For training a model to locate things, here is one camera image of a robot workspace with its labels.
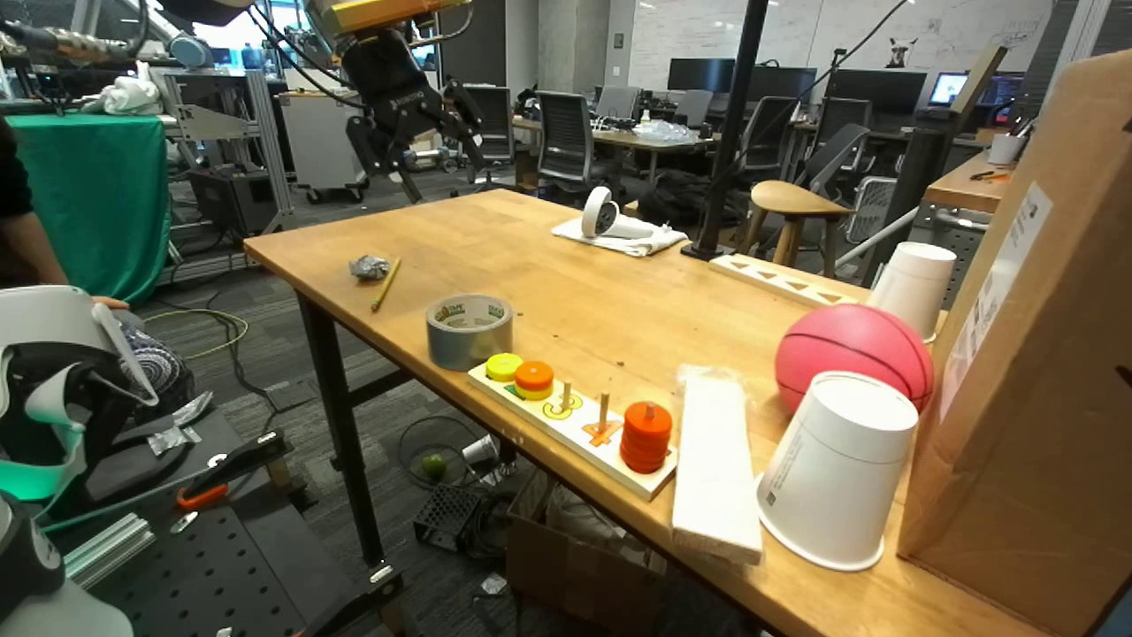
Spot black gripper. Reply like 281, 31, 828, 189
339, 27, 487, 205

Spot pink basketball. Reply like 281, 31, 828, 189
770, 300, 937, 416

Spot person's bare forearm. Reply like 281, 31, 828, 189
0, 207, 69, 289

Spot black mesh office chair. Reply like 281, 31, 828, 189
452, 82, 522, 189
741, 90, 803, 180
533, 89, 599, 197

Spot white rolling cabinet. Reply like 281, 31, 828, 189
277, 83, 374, 205

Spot crumpled foil ball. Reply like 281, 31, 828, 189
348, 250, 392, 287

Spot yellow pencil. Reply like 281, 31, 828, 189
367, 253, 408, 315

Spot grey metal shelf rack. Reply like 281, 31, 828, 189
151, 62, 297, 241

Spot white tape roll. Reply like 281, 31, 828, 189
577, 182, 622, 244

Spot wooden office desk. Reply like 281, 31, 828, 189
510, 109, 723, 180

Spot clear plastic bag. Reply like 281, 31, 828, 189
630, 116, 708, 147

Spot white plastic bags pile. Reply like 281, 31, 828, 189
82, 62, 171, 120

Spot black computer monitor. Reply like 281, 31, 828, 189
826, 68, 930, 120
746, 59, 822, 102
664, 53, 743, 99

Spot green cloth cover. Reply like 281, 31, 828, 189
4, 113, 175, 310

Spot black vertical pole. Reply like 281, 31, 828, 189
680, 0, 770, 263

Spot grey patterned cushion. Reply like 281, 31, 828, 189
117, 309, 218, 410

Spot white peg stacking board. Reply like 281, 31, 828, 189
463, 349, 683, 501

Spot red-orange stacking cylinder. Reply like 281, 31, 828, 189
619, 398, 675, 477

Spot round wooden stool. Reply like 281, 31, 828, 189
741, 178, 852, 270

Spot white shape puzzle board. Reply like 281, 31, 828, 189
708, 250, 860, 315

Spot person's black shirt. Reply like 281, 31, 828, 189
0, 116, 35, 223

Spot grey mesh chair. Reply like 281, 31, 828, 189
842, 174, 904, 253

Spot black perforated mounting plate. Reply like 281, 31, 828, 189
82, 471, 405, 637

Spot brown cardboard box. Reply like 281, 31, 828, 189
507, 510, 675, 637

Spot small black tripod stand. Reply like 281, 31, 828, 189
882, 31, 921, 72

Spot aluminium extrusion bar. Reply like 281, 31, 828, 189
57, 510, 157, 588

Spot small white paper cup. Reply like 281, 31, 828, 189
867, 237, 958, 343

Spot blue lit screen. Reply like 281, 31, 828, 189
922, 68, 972, 113

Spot large white paper cup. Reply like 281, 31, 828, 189
753, 368, 922, 578

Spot wooden side counter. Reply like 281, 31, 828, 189
921, 147, 1029, 241

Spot white cup on counter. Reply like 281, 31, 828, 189
986, 127, 1025, 169

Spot large cardboard box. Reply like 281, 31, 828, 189
895, 46, 1132, 637

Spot olive wrist camera box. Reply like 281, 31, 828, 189
326, 0, 445, 34

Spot grey duct tape roll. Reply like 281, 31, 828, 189
426, 289, 518, 371

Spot yellow-green stacking ring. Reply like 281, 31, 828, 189
483, 349, 529, 385

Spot orange stacking ring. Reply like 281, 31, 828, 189
513, 358, 559, 403

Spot black table frame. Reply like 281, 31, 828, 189
294, 294, 412, 599

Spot black wire basket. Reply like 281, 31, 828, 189
412, 473, 510, 559

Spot orange handled tool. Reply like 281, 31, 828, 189
175, 477, 235, 515

